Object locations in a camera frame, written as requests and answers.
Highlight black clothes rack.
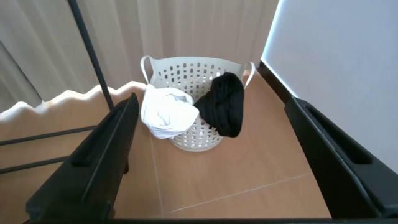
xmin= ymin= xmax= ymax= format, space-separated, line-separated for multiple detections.
xmin=0 ymin=0 xmax=130 ymax=175

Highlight white garment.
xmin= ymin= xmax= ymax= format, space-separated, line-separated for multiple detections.
xmin=141 ymin=83 xmax=200 ymax=140

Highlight white laundry basket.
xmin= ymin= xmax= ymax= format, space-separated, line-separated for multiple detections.
xmin=140 ymin=55 xmax=256 ymax=152

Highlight beige curtain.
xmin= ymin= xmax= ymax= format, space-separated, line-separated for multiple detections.
xmin=0 ymin=0 xmax=280 ymax=113

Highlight black shorts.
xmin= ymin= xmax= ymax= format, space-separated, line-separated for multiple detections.
xmin=193 ymin=72 xmax=245 ymax=139

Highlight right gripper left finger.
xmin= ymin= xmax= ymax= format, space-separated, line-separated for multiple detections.
xmin=25 ymin=92 xmax=140 ymax=219

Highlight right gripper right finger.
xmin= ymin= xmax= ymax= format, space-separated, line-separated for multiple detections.
xmin=284 ymin=95 xmax=398 ymax=218

